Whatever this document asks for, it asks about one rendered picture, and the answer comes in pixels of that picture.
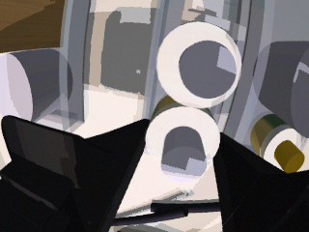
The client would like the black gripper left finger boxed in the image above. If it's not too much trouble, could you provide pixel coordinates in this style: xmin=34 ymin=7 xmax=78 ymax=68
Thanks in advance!
xmin=1 ymin=116 xmax=150 ymax=232

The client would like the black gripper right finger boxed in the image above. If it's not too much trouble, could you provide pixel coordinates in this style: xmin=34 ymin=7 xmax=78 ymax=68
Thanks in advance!
xmin=212 ymin=132 xmax=309 ymax=232

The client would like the black flat bar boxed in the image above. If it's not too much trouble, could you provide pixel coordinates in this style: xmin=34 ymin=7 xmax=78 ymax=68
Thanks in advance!
xmin=111 ymin=206 xmax=189 ymax=227
xmin=151 ymin=202 xmax=220 ymax=214

